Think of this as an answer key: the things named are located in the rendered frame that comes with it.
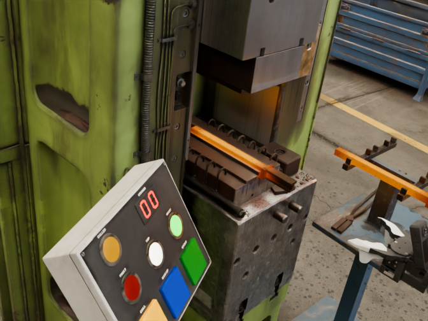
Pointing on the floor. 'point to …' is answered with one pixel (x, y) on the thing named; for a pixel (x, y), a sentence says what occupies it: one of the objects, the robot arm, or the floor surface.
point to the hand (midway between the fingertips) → (363, 226)
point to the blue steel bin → (385, 39)
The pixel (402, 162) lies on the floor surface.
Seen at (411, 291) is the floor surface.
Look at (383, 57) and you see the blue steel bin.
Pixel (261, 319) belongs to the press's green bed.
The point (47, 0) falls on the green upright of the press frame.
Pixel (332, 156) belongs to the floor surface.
